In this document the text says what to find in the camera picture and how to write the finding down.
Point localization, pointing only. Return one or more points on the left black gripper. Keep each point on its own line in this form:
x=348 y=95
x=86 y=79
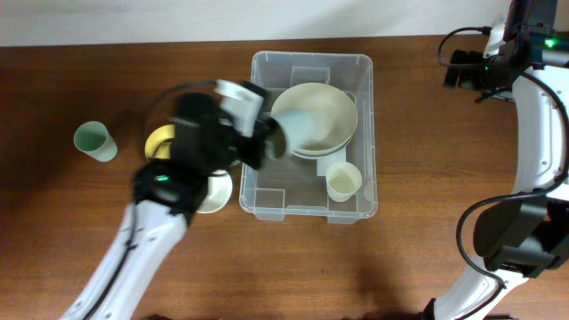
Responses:
x=255 y=152

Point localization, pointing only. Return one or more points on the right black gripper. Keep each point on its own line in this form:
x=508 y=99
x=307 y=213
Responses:
x=467 y=80

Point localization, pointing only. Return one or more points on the yellow bowl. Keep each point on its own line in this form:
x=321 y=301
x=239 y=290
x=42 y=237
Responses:
x=157 y=145

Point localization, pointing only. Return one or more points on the white bowl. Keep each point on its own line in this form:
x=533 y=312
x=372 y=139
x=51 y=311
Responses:
x=220 y=186

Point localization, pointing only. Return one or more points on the grey cup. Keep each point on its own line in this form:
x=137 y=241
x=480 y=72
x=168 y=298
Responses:
x=292 y=130

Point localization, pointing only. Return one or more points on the green cup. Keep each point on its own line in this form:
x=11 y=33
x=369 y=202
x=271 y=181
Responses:
x=94 y=139

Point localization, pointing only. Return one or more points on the cream cup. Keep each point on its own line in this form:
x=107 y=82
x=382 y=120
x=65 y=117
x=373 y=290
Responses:
x=343 y=180

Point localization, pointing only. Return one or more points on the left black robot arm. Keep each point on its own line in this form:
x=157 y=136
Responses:
x=164 y=201

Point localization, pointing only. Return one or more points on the clear plastic storage bin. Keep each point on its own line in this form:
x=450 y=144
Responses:
x=291 y=186

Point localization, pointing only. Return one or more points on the white label in bin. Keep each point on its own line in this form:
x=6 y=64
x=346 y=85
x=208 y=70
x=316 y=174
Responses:
x=324 y=163

